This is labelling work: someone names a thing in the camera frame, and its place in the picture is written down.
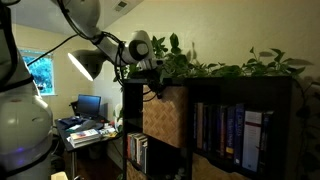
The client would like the green pothos plant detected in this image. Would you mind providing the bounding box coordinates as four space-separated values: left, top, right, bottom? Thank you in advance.
113 32 314 84

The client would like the blue cloth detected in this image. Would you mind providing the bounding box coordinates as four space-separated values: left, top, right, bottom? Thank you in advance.
59 116 85 130

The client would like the ceiling vent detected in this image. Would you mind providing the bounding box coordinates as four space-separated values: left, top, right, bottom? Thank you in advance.
112 0 130 13

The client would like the white lamp shade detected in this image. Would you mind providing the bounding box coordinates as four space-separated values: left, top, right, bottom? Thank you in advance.
67 49 108 82

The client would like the woven bamboo basket with notch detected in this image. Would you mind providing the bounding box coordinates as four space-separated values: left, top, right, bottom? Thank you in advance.
142 84 188 149

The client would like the dark blue book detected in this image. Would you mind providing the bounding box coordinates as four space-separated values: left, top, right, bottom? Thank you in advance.
142 138 150 175

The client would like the dark desk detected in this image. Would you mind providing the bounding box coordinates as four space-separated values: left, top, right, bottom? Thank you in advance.
54 116 123 180

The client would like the cream box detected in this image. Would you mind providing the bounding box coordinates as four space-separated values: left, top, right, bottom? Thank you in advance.
49 171 70 180

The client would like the black book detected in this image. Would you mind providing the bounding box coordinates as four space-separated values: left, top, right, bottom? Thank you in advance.
261 111 275 168

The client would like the tan brown book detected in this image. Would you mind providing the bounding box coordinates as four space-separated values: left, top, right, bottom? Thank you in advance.
195 103 205 151

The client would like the colourful book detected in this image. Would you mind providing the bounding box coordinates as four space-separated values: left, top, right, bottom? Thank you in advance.
99 124 119 139

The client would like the dark cube shelf unit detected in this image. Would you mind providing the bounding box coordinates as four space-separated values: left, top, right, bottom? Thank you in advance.
122 75 296 180

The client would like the stack of white books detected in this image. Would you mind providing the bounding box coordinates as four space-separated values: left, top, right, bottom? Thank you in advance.
68 129 102 148

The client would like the open laptop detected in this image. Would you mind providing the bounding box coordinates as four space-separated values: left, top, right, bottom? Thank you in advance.
76 94 102 118

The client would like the blue book yellow label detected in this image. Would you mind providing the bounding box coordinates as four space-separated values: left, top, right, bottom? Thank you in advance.
226 106 237 160

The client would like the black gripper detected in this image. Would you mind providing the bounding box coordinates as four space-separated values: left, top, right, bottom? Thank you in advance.
143 67 166 100

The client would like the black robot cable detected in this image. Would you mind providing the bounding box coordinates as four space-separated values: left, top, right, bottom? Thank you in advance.
54 0 128 88

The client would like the thin black lamp cable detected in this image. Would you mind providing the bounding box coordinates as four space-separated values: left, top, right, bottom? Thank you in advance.
27 34 80 67

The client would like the orange book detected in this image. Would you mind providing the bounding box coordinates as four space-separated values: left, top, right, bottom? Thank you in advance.
126 133 132 161

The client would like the window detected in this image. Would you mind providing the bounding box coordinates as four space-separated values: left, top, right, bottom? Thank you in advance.
19 49 56 97

